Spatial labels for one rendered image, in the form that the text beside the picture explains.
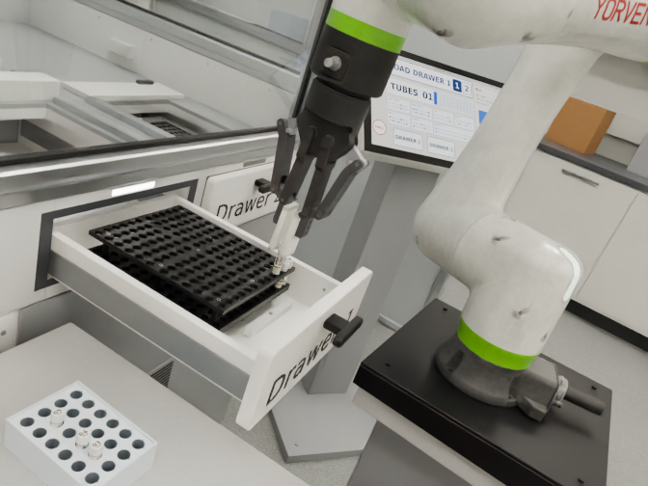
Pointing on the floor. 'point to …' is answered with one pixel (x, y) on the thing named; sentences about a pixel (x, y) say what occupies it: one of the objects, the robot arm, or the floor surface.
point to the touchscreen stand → (398, 224)
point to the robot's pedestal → (409, 454)
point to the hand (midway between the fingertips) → (288, 229)
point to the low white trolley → (183, 465)
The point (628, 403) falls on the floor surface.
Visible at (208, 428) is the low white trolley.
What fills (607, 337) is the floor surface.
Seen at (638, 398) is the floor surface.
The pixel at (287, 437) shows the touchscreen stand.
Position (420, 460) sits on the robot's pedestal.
